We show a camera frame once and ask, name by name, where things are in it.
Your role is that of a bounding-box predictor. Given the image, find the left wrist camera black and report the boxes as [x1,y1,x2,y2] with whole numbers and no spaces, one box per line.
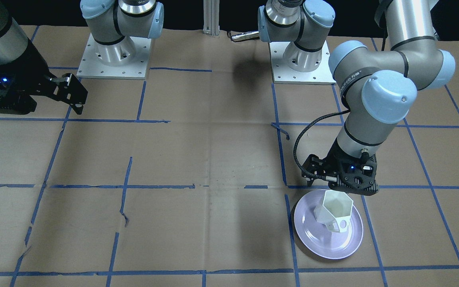
[327,154,379,196]

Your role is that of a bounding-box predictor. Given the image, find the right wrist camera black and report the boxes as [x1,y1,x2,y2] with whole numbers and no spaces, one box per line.
[0,69,37,115]

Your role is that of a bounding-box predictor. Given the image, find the white faceted mug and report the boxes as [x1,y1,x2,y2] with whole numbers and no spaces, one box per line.
[314,189,353,233]

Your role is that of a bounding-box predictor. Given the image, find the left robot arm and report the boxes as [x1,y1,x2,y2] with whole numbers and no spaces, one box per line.
[257,0,455,195]

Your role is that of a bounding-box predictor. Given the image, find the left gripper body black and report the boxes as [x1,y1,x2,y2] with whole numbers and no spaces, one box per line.
[301,140,347,189]

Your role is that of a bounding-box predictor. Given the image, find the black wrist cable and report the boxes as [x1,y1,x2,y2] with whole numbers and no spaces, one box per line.
[292,111,349,170]

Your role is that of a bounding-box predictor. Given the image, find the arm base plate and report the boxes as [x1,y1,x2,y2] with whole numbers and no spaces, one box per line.
[76,35,153,80]
[269,41,335,85]

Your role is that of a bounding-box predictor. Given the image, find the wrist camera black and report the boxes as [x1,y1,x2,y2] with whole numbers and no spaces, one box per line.
[327,154,379,196]
[0,69,37,115]

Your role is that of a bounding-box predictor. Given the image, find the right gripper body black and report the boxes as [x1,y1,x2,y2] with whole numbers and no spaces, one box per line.
[10,40,73,100]

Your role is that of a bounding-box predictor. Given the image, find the aluminium frame post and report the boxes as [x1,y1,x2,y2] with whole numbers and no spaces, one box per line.
[202,0,220,37]

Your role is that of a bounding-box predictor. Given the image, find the lavender plate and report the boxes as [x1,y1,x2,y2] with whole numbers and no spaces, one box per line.
[294,189,364,259]

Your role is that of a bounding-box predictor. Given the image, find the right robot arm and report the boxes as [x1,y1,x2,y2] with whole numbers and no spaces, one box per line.
[0,0,164,115]

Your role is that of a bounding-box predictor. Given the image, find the metal cable connector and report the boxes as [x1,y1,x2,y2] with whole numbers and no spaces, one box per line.
[227,31,260,42]

